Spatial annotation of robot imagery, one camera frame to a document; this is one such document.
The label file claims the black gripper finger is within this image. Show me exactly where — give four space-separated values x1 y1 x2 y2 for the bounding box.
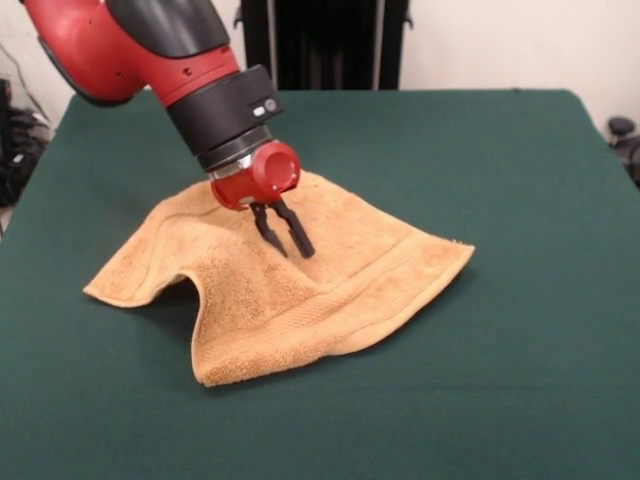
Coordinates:
272 198 316 260
249 202 290 259

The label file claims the tan terry towel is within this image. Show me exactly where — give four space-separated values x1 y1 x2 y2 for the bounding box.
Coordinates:
82 170 476 389

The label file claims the dark green table cloth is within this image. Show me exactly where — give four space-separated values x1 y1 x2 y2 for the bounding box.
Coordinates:
0 88 640 480

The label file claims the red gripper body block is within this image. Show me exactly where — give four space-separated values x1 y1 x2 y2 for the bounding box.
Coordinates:
209 141 302 211

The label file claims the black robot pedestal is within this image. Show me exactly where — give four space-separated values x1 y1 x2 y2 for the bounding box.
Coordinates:
232 0 416 92

